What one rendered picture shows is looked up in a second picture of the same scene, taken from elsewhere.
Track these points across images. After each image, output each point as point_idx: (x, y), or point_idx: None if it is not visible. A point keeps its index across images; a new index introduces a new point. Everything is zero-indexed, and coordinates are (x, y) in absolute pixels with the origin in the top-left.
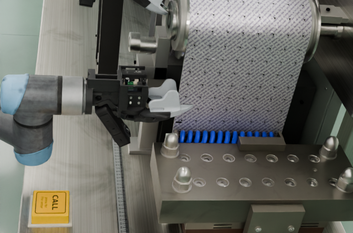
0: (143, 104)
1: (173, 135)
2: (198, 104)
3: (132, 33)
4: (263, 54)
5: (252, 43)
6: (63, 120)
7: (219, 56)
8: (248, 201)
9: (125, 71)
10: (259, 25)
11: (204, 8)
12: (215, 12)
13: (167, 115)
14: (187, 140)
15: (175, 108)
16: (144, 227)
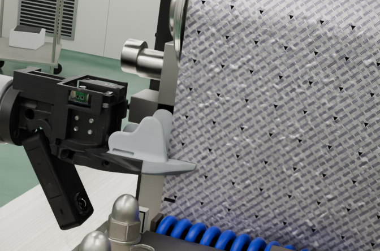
0: (97, 135)
1: (126, 196)
2: (206, 166)
3: (132, 39)
4: (334, 71)
5: (310, 41)
6: (47, 219)
7: (246, 64)
8: None
9: (89, 80)
10: (324, 5)
11: None
12: None
13: (136, 165)
14: (172, 233)
15: (154, 158)
16: None
